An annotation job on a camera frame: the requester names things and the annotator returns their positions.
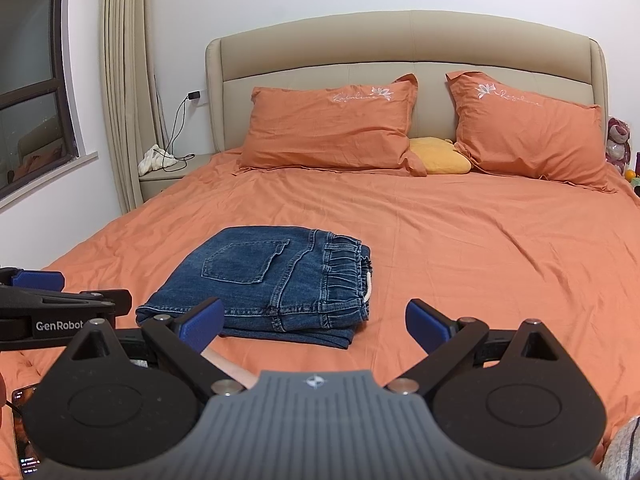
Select dark framed window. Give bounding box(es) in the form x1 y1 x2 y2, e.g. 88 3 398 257
0 0 82 201

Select pink plush toy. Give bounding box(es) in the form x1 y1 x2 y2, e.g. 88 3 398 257
606 116 635 165

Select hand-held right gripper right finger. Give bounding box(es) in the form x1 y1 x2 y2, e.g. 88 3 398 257
385 298 571 396

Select black smartphone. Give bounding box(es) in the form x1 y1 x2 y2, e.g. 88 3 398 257
10 383 43 477

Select orange pillow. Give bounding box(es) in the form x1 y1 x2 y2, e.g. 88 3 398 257
232 73 427 178
445 71 618 194

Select yellow cushion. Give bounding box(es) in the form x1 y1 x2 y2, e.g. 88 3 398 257
409 136 472 176

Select white crumpled cloth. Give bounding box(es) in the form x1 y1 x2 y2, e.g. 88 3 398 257
138 144 180 177

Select grey knit clothing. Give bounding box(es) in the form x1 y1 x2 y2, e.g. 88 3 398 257
600 416 640 480

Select beige nightstand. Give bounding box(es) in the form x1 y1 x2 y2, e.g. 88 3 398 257
138 152 217 203

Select beige curtain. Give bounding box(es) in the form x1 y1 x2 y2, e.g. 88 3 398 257
100 0 168 216

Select beige padded headboard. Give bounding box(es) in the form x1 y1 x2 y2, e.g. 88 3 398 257
205 10 608 161

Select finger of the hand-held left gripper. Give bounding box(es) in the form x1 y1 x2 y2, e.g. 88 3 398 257
0 287 133 320
0 267 67 291

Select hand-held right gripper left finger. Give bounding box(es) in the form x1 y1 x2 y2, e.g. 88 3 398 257
65 297 258 396

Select black charger cable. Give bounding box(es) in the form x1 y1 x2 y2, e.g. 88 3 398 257
162 95 197 161

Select blue denim pants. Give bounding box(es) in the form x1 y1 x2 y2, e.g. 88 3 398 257
135 226 375 350

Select orange bed sheet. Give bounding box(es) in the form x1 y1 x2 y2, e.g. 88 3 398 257
0 150 640 480

